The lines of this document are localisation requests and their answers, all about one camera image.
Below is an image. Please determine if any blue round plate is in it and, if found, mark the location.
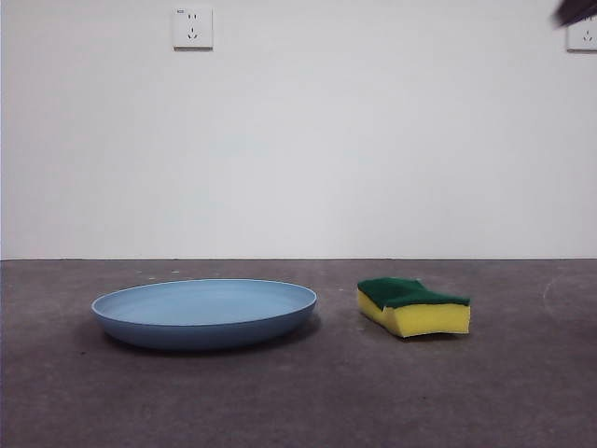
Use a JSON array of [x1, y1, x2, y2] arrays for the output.
[[90, 278, 321, 351]]

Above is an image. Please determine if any yellow sponge with green pad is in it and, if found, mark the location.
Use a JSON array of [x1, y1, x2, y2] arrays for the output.
[[357, 275, 472, 338]]

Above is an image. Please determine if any white wall socket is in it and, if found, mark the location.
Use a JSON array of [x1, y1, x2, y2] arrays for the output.
[[172, 7, 215, 51], [566, 18, 597, 53]]

